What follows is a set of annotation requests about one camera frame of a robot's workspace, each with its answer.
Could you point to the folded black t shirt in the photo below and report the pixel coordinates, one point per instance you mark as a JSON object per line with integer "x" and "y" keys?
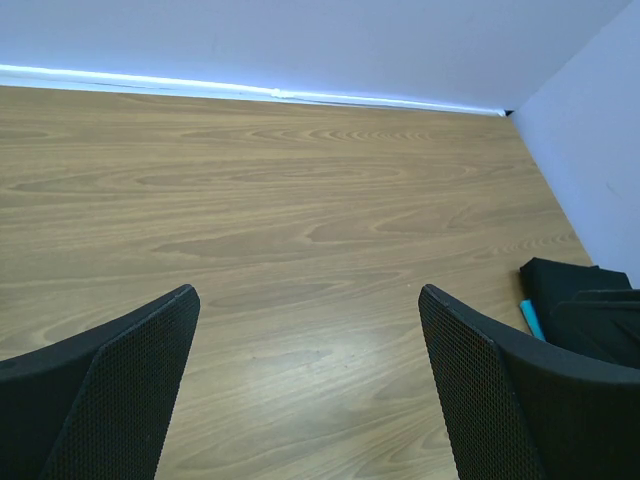
{"x": 587, "y": 310}

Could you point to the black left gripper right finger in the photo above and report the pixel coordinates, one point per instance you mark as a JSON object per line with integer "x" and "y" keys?
{"x": 516, "y": 407}

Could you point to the folded teal t shirt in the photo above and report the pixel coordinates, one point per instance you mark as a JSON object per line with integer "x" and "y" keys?
{"x": 529, "y": 314}

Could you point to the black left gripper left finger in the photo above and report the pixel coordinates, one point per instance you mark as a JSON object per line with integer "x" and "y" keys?
{"x": 98, "y": 405}

